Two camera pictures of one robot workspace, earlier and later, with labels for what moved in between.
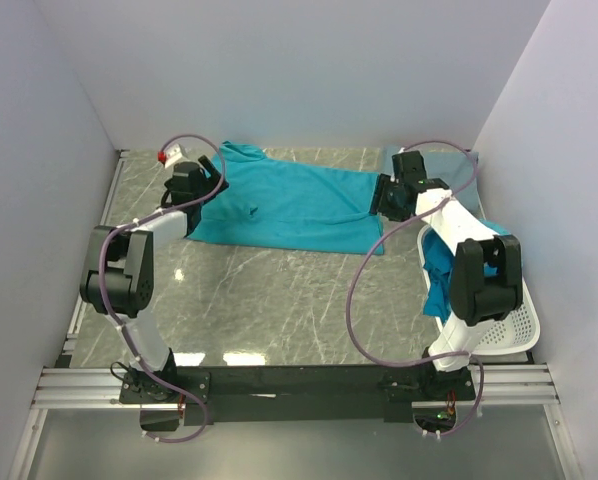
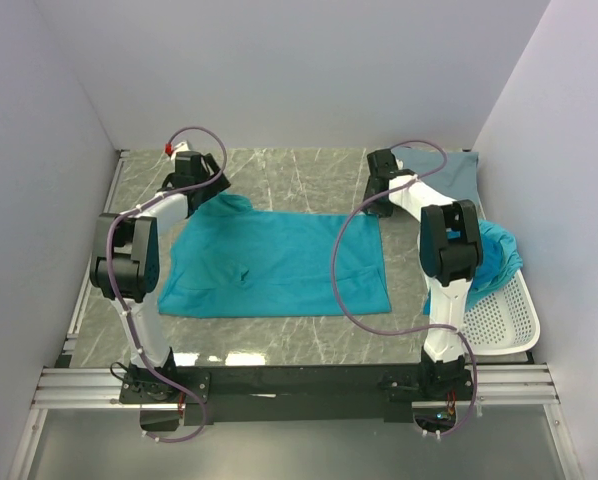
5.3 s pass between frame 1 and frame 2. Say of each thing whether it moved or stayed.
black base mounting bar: stayed
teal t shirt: moved
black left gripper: stayed
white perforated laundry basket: stayed
